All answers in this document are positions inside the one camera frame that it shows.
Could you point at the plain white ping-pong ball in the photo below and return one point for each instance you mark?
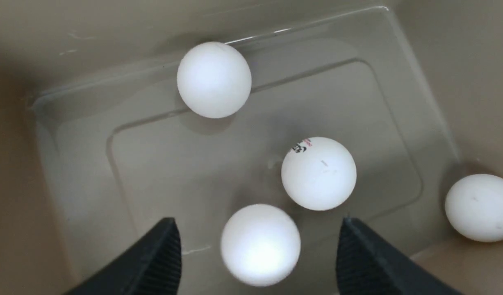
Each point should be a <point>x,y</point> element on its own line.
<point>260,245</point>

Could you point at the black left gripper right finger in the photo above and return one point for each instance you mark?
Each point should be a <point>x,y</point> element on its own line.
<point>366,264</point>

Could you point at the white ping-pong ball with logo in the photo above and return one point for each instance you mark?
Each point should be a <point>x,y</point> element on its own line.
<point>319,173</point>

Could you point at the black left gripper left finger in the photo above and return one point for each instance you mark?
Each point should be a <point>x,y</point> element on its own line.
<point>151,266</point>

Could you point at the olive green plastic bin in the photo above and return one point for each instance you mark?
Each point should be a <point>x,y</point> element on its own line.
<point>96,144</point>

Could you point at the white ping-pong ball front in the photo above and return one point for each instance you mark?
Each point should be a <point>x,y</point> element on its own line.
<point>214,80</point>

